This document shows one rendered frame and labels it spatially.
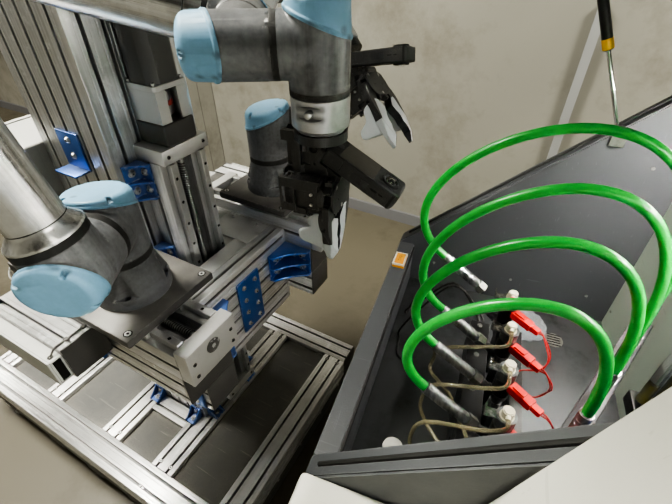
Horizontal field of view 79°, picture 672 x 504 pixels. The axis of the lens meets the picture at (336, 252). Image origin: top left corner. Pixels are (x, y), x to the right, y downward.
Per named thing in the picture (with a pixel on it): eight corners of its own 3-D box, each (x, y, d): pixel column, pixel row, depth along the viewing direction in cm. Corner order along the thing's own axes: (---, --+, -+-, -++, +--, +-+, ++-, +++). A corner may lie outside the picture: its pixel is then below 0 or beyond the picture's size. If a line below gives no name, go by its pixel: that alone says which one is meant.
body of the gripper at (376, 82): (363, 120, 84) (334, 67, 83) (396, 94, 78) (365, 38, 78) (345, 123, 78) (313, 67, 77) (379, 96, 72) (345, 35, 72)
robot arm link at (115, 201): (159, 229, 84) (139, 169, 76) (138, 271, 74) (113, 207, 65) (99, 231, 84) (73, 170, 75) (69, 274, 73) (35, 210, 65)
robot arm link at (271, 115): (250, 143, 118) (244, 95, 109) (297, 142, 118) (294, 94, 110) (246, 162, 108) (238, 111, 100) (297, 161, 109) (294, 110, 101)
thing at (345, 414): (394, 283, 122) (400, 240, 112) (409, 287, 121) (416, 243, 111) (315, 494, 77) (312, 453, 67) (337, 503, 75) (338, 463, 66)
